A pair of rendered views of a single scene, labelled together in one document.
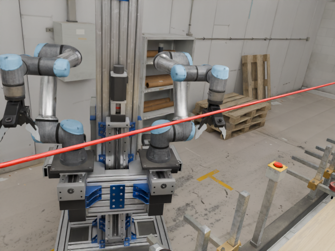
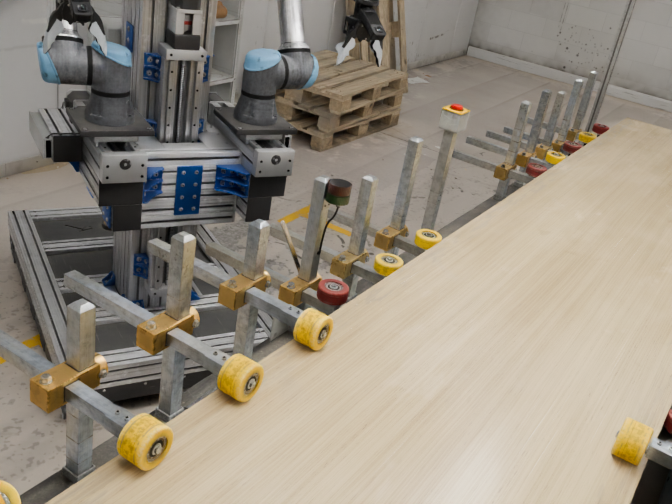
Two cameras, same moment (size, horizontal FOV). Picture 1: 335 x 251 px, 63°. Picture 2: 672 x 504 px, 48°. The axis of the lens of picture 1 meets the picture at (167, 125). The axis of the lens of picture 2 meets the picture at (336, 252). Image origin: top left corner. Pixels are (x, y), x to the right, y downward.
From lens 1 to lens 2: 1.13 m
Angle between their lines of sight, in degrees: 17
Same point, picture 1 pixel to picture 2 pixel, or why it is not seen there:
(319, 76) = (504, 21)
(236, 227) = (404, 196)
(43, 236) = not seen: outside the picture
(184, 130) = (302, 66)
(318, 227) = (513, 207)
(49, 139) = (75, 73)
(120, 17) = not seen: outside the picture
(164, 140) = (270, 82)
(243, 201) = (414, 151)
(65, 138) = (105, 71)
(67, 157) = (106, 110)
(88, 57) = not seen: outside the picture
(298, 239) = (486, 218)
